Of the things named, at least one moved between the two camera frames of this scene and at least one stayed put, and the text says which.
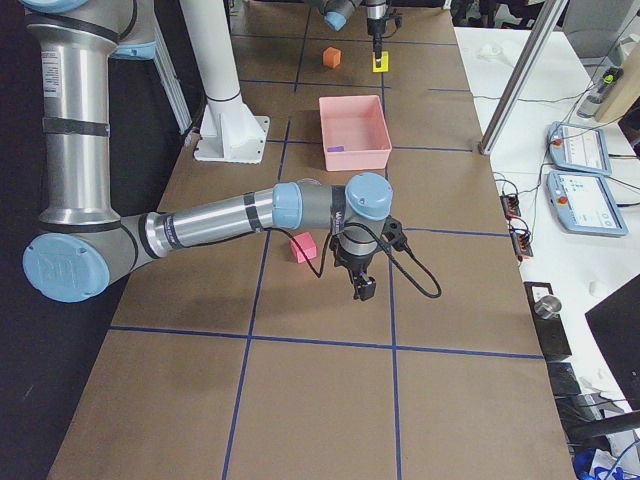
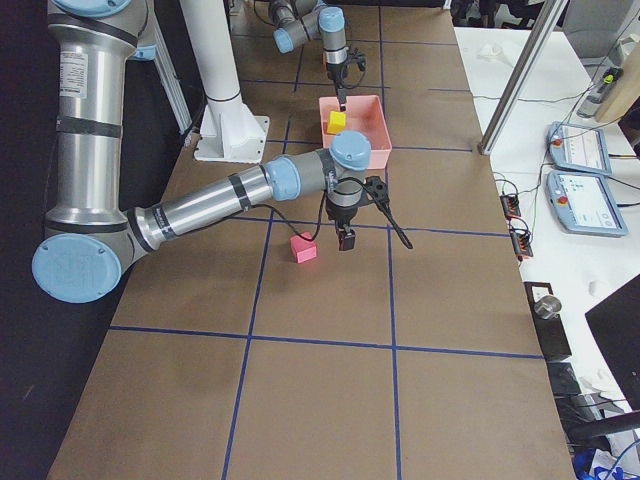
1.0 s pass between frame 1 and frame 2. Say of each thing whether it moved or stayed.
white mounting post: stayed
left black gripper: moved
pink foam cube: stayed
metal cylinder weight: stayed
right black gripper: moved
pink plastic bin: stayed
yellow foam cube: moved
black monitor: stayed
